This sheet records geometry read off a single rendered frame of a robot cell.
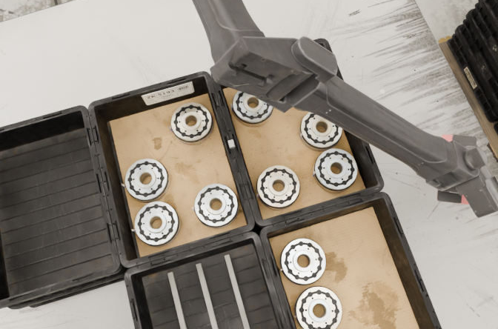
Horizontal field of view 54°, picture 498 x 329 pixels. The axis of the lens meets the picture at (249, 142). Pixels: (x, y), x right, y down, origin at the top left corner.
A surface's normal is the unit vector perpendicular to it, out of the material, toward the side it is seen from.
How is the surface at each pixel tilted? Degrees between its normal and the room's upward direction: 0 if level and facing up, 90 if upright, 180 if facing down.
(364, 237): 0
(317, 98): 72
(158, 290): 0
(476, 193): 51
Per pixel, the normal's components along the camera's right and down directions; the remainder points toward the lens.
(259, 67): 0.10, 0.87
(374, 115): 0.59, -0.39
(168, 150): -0.02, -0.30
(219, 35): -0.70, 0.12
